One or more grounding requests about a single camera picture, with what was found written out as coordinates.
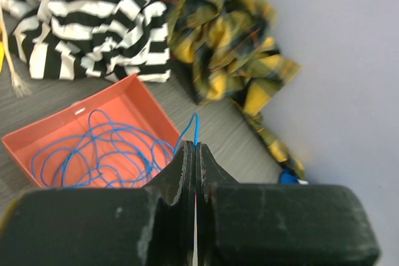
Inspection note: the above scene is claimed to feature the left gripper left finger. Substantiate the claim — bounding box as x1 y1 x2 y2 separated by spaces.
1 141 195 265

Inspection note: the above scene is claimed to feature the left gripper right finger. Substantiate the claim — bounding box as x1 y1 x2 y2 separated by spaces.
195 144 381 265

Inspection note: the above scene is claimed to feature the bright blue cloth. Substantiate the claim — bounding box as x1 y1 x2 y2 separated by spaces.
278 168 309 184

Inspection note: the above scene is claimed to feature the orange-red plastic tray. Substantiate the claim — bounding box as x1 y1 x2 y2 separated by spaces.
2 76 180 188

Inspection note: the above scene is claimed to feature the yellow black plaid cloth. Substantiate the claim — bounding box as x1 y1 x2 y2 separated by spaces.
160 0 304 179

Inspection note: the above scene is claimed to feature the black white striped cloth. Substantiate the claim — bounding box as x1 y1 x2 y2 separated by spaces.
1 0 171 83

